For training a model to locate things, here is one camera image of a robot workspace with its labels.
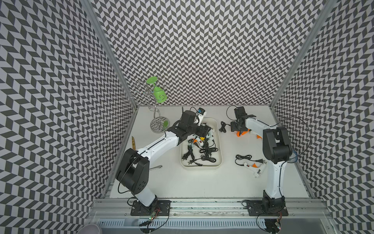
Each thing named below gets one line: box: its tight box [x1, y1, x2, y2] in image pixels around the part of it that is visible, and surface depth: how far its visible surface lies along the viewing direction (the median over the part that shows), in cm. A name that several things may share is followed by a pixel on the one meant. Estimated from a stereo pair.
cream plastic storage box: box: [178, 117, 223, 168], surface depth 93 cm
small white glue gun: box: [192, 136, 205, 147], surface depth 93 cm
